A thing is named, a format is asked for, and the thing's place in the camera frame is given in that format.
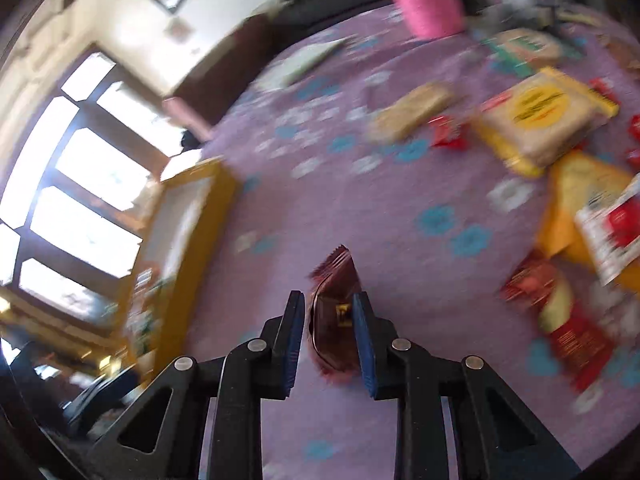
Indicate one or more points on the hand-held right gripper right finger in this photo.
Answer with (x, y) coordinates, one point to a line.
(365, 350)

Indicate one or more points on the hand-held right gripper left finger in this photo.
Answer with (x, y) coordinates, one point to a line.
(292, 350)

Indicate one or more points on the dark red snack packet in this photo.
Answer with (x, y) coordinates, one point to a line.
(332, 330)

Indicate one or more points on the yellow cardboard box tray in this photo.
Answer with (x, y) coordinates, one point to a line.
(180, 245)

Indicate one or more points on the beige cracker packet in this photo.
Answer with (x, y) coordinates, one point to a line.
(410, 110)

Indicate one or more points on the yellow puffed snack packet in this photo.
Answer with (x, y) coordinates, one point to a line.
(575, 195)

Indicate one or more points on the red white snack packet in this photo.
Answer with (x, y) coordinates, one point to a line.
(610, 232)

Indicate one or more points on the large yellow cracker packet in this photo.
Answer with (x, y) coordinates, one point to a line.
(540, 115)

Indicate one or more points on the purple floral tablecloth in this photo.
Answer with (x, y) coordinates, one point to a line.
(350, 185)

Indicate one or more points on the red wrapped candy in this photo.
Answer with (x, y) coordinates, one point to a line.
(634, 158)
(602, 92)
(447, 132)
(635, 127)

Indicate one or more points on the wooden glass door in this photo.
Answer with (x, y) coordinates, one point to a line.
(85, 170)

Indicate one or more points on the white paper sheets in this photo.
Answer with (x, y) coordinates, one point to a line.
(305, 62)

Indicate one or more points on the maroon armchair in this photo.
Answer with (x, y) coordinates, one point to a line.
(220, 65)

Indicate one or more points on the green-edged cracker packet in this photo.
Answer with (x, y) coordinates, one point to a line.
(530, 45)

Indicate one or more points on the pink knit sleeve bottle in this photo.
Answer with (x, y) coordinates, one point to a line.
(425, 5)

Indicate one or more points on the black leather sofa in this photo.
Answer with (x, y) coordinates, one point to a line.
(325, 0)

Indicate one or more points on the brown wrapper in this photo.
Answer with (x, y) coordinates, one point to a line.
(622, 52)

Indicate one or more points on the small wall plaque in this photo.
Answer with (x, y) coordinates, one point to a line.
(176, 28)

